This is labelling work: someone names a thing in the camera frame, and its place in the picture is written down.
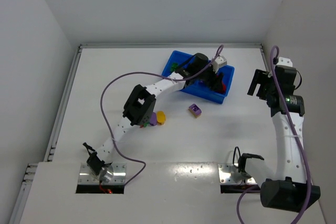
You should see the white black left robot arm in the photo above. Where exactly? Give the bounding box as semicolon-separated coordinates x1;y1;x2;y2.
83;51;233;176

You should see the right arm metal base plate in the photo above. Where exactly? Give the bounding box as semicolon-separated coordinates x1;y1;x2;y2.
218;163;257;186

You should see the red rounded duplo brick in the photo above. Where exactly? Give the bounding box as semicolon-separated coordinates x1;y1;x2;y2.
220;82;227;94

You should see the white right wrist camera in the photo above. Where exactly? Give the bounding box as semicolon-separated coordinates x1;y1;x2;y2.
272;57;293;67

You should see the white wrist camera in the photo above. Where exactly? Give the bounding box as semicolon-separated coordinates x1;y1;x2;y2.
211;56;227;73
272;57;293;67

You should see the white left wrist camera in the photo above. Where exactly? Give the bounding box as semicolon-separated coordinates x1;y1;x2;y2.
211;56;227;73

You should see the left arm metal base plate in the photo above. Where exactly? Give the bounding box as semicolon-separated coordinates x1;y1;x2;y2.
78;163;127;186

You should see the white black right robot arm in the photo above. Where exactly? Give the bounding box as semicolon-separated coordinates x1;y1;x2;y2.
238;66;321;212

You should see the yellow rounded duplo brick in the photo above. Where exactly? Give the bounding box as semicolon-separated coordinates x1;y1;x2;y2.
156;111;166;125

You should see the purple rounded brick cluster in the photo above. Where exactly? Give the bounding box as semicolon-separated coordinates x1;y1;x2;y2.
149;112;158;126

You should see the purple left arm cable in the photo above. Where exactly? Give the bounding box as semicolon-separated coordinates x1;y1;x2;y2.
100;44;225;185

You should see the green sloped duplo brick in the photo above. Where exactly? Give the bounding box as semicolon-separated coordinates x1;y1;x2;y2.
170;62;179;72

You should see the purple rounded duplo brick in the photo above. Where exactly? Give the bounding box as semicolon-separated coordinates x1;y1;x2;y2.
188;103;201;112

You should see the blue plastic divided bin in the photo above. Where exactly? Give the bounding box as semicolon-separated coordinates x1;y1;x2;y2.
162;50;235;104

